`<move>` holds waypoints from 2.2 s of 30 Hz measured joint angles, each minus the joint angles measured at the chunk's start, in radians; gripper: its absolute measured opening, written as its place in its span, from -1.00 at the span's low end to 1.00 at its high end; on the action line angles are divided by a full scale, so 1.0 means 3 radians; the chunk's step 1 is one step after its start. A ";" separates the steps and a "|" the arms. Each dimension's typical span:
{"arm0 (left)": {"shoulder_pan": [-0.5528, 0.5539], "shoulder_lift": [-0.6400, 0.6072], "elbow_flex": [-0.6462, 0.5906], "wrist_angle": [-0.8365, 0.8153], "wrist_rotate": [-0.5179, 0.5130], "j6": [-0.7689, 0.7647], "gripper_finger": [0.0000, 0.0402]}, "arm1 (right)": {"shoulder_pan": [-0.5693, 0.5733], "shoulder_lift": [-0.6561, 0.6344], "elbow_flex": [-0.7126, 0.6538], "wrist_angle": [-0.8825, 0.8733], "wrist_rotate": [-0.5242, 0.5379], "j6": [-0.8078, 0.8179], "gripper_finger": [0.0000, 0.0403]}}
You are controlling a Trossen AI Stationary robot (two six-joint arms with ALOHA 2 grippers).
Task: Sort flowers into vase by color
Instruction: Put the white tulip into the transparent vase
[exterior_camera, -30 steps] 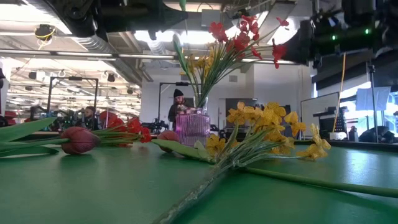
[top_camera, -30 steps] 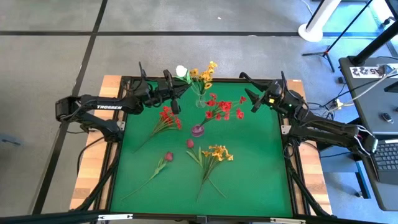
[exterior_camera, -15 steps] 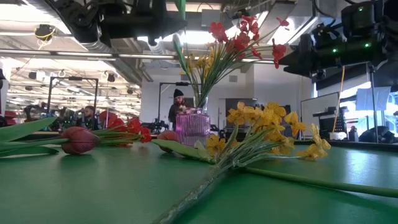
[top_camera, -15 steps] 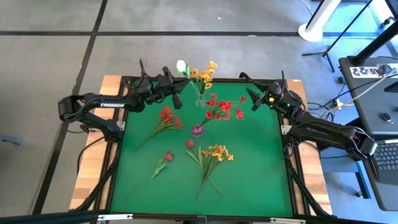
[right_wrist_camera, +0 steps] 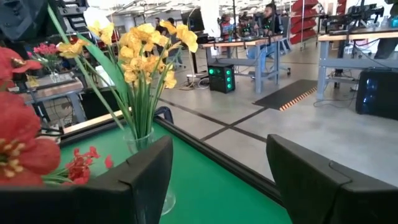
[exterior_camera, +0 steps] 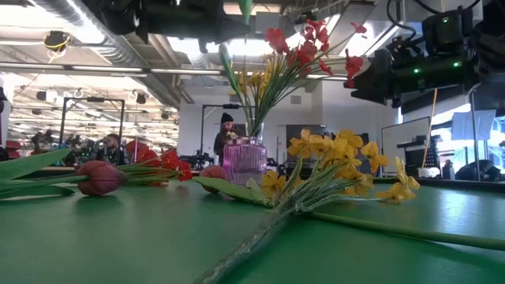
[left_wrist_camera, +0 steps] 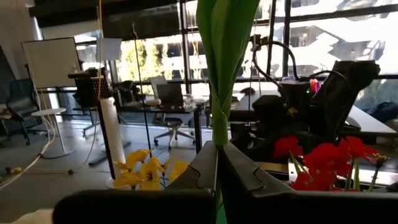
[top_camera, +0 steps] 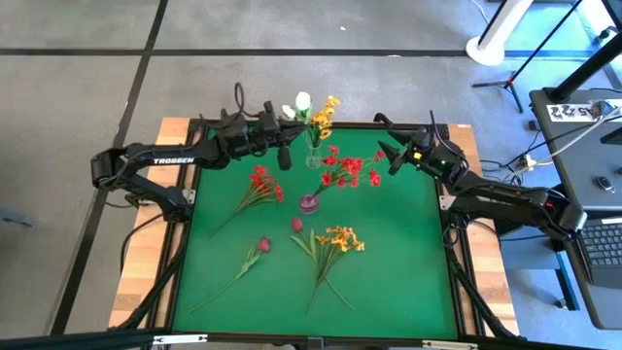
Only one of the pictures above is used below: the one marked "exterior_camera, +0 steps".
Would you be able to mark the clear glass vase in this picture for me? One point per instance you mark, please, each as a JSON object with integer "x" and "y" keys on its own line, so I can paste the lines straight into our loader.
{"x": 257, "y": 132}

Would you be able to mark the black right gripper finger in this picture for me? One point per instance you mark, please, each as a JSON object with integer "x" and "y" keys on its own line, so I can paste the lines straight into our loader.
{"x": 375, "y": 75}
{"x": 378, "y": 96}

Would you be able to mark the small dark bottle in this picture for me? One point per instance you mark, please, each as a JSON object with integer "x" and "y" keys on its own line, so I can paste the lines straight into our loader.
{"x": 448, "y": 169}

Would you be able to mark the black upright pole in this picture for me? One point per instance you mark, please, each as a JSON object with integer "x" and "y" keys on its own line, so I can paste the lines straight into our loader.
{"x": 475, "y": 158}

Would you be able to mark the pink ribbed glass vase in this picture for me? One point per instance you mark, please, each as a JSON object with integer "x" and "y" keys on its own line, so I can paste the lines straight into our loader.
{"x": 244, "y": 161}

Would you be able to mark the black metal frame stand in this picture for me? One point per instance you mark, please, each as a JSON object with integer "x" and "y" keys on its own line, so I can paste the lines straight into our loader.
{"x": 202, "y": 126}
{"x": 121, "y": 126}

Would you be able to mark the black hanging lamp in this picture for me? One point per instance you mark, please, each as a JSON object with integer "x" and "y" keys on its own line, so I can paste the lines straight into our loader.
{"x": 141, "y": 99}

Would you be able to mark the black equipment rack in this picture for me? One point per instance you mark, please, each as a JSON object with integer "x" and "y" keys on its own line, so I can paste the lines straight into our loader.
{"x": 414, "y": 155}

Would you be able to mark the white artificial tulip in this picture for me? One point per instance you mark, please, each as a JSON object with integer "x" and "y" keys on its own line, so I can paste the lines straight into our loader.
{"x": 228, "y": 65}

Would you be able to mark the black background robot arm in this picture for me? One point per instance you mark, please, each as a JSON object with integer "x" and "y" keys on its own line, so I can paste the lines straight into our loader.
{"x": 199, "y": 159}

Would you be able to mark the grey wall vent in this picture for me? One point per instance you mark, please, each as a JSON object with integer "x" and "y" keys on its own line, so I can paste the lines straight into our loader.
{"x": 234, "y": 98}
{"x": 296, "y": 99}

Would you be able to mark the yellow artificial flower bunch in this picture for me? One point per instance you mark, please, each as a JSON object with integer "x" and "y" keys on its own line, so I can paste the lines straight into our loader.
{"x": 339, "y": 150}
{"x": 256, "y": 79}

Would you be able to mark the white board panel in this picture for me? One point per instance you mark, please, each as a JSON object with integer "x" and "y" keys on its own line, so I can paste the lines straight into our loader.
{"x": 402, "y": 146}

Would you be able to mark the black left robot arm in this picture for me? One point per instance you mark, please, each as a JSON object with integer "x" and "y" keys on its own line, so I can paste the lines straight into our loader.
{"x": 114, "y": 16}

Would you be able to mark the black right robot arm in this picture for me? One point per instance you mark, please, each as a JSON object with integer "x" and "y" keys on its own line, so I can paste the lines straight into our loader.
{"x": 491, "y": 39}

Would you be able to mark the round black ceiling device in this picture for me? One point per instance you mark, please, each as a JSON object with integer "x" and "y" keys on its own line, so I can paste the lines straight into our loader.
{"x": 56, "y": 40}

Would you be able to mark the dark bag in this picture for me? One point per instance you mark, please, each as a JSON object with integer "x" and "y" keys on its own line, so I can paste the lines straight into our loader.
{"x": 479, "y": 169}

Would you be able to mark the white reflector sheet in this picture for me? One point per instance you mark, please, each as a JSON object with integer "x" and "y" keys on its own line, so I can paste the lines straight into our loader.
{"x": 473, "y": 124}

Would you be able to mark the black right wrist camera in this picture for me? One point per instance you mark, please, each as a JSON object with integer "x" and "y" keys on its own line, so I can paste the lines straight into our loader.
{"x": 447, "y": 31}

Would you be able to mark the steel appliance cabinet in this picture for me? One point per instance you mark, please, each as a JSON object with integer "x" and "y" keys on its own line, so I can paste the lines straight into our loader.
{"x": 313, "y": 129}

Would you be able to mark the silver ventilation duct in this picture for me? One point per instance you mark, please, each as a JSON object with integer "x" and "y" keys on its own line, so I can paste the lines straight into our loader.
{"x": 118, "y": 51}

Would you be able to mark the small white box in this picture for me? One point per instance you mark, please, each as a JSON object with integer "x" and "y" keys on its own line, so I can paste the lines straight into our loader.
{"x": 429, "y": 172}

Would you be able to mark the long ceiling light strip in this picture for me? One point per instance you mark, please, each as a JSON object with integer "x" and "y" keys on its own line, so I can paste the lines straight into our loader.
{"x": 71, "y": 67}

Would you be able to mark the grey ceiling box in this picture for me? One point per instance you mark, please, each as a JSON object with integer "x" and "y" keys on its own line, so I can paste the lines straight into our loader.
{"x": 262, "y": 23}

